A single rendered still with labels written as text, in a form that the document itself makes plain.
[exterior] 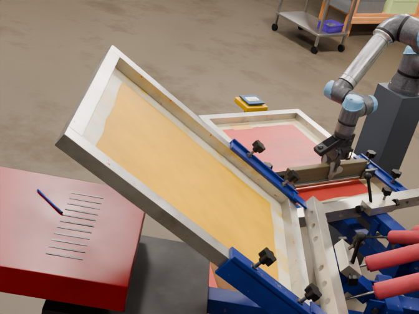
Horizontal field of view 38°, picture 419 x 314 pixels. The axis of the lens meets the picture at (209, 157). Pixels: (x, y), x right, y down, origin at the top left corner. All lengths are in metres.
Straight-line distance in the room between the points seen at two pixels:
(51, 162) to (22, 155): 0.20
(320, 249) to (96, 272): 0.65
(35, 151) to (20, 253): 2.64
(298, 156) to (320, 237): 0.92
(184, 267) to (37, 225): 0.48
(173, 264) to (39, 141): 2.62
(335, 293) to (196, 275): 0.48
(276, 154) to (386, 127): 0.68
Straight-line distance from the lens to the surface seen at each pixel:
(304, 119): 3.03
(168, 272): 1.92
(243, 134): 2.80
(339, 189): 2.59
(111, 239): 1.77
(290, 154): 2.73
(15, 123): 4.63
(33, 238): 1.75
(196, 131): 1.89
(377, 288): 1.85
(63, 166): 4.15
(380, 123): 3.16
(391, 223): 2.31
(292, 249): 1.80
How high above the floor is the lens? 2.20
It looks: 29 degrees down
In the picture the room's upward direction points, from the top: 12 degrees clockwise
